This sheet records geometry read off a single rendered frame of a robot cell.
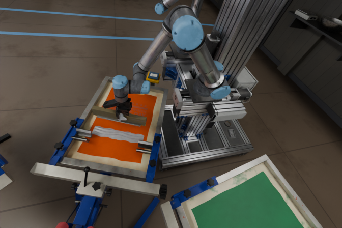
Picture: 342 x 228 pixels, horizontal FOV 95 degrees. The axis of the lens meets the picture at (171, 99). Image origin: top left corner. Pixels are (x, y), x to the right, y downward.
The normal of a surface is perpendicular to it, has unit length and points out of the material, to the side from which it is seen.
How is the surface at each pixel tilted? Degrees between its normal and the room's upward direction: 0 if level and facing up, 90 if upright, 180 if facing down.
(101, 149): 0
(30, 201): 0
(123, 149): 0
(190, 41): 84
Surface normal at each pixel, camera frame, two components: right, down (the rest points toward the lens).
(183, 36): 0.06, 0.69
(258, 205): 0.18, -0.65
